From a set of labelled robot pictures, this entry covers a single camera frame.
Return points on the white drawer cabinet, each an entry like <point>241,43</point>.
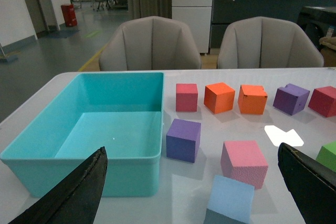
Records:
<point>197,15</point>

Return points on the chipped orange foam cube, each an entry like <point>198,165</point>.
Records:
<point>252,99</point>

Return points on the red foam cube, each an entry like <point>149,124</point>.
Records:
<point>323,101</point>

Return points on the black machine at right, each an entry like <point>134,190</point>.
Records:
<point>317,22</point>

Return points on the left beige chair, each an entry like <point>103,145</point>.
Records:
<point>151,43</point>

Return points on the light pink foam cube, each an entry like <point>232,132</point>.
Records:
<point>244,162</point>

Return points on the light blue foam cube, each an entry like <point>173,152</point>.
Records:
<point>230,201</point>

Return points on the dark grey counter cabinet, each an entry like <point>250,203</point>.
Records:
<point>225,12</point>

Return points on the green foam cube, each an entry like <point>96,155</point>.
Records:
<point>327,157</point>

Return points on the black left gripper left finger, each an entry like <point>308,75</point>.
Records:
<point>76,198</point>

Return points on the dark pink foam cube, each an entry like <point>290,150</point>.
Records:
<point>186,97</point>

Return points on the notched purple foam cube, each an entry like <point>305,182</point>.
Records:
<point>291,99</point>

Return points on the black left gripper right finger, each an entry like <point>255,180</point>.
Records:
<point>311,184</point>

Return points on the red fire extinguisher box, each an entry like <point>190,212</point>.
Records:
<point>69,15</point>

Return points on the teal plastic bin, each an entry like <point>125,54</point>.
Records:
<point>121,112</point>

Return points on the right beige chair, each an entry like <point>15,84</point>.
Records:
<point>263,42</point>

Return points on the beige chair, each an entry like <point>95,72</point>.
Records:
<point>263,42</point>
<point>151,43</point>

